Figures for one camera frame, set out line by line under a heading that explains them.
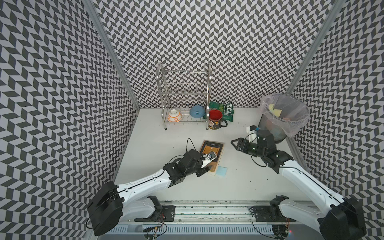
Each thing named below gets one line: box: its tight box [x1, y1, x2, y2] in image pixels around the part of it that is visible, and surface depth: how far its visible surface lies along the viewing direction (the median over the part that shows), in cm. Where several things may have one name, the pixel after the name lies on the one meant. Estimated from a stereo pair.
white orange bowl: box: [167, 109, 183, 123], surface depth 106 cm
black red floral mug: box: [208, 109, 228, 130], surface depth 104 cm
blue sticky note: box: [216, 166, 228, 177], surface depth 87 cm
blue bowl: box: [190, 105, 206, 119], surface depth 110 cm
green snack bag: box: [203, 101, 234, 122], surface depth 118 cm
